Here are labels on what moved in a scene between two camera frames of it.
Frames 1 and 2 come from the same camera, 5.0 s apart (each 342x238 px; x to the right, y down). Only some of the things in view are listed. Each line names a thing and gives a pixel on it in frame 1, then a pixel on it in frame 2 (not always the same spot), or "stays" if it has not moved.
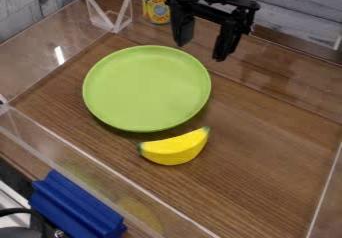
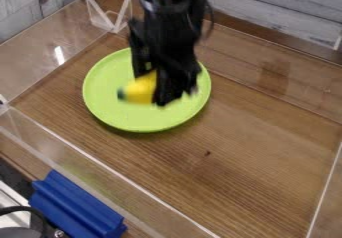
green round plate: [145, 88] stays
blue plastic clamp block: [72, 210] stays
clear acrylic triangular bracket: [98, 17] stays
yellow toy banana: [175, 150] -> [137, 93]
